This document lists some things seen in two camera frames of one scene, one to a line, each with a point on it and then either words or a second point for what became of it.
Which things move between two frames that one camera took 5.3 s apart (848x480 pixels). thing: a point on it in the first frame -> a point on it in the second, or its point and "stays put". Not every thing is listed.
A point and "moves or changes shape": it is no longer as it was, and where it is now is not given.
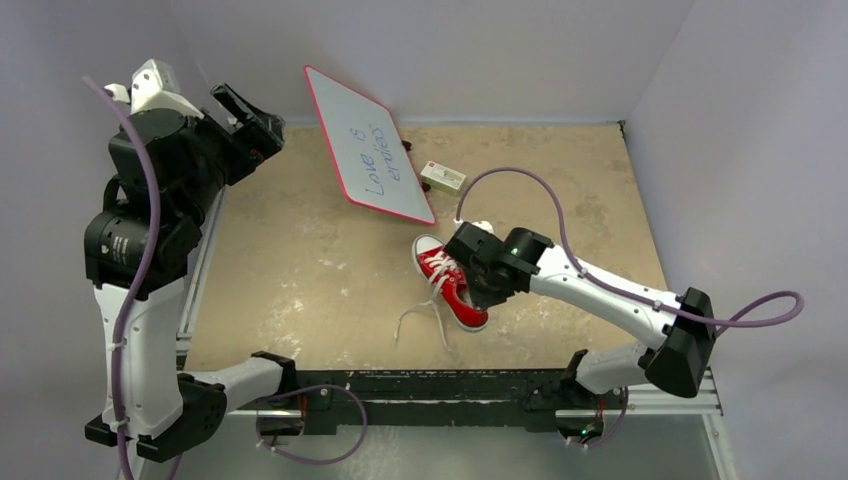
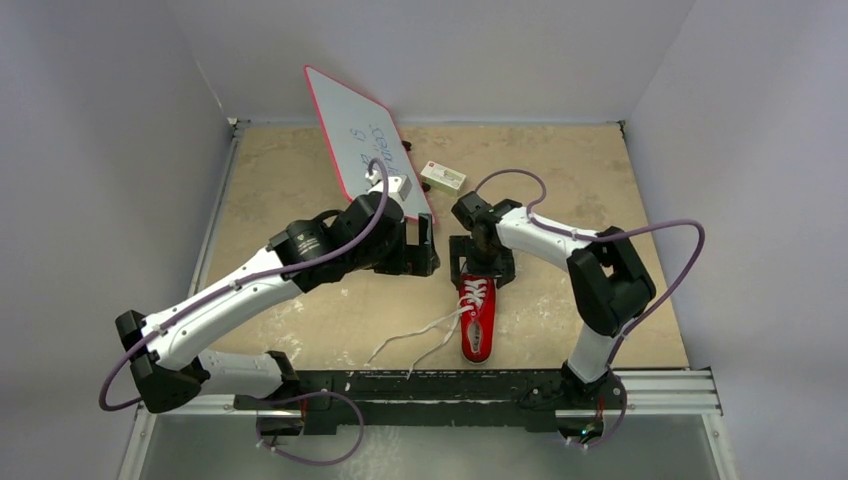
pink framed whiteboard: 368,152 stays put
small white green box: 442,178 stays put
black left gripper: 253,142 -> 415,260
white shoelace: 441,264 -> 469,304
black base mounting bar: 421,401 stays put
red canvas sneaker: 448,277 moves or changes shape
